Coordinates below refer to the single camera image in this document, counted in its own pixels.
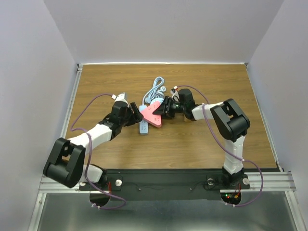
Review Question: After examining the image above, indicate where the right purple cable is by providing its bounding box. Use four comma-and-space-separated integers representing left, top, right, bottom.
178, 84, 263, 207

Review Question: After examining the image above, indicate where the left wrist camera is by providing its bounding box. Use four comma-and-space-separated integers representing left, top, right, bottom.
111, 92, 128, 103

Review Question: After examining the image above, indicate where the purple cable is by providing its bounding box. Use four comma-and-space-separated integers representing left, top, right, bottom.
70, 93, 126, 210
178, 84, 263, 207

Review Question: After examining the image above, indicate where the aluminium left rail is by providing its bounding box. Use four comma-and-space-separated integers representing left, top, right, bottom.
60, 64, 84, 138

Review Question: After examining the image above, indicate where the white rectangular power strip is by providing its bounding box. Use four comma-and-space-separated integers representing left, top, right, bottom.
139, 105, 149, 135

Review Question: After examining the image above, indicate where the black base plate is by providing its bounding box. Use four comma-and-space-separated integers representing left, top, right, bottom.
79, 169, 251, 202

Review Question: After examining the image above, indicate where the white power strip cable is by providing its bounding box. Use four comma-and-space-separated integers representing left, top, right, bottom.
143, 76, 167, 104

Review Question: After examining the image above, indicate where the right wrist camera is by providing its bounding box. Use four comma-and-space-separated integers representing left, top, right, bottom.
170, 86, 180, 102

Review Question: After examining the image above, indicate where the white round power strip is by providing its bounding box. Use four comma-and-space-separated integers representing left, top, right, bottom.
150, 97, 164, 105

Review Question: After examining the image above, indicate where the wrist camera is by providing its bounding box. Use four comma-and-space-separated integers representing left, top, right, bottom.
170, 86, 180, 102
111, 92, 128, 103

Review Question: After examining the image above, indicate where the aluminium rail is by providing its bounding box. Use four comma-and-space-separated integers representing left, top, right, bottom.
38, 172, 296, 193
60, 64, 84, 138

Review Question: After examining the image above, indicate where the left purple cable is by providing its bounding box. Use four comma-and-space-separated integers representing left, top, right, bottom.
70, 93, 126, 210

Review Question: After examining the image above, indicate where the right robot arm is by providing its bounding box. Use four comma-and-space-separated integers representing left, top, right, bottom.
153, 89, 250, 188

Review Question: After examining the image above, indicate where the aluminium front rail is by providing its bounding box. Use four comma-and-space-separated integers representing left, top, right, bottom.
38, 172, 296, 193

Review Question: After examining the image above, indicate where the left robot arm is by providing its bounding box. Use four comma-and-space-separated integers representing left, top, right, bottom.
43, 100, 143, 188

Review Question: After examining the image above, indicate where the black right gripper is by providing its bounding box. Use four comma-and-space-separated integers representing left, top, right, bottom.
153, 96, 185, 119

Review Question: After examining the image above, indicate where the pink triangular power strip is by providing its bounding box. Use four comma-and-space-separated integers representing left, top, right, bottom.
140, 102, 162, 128

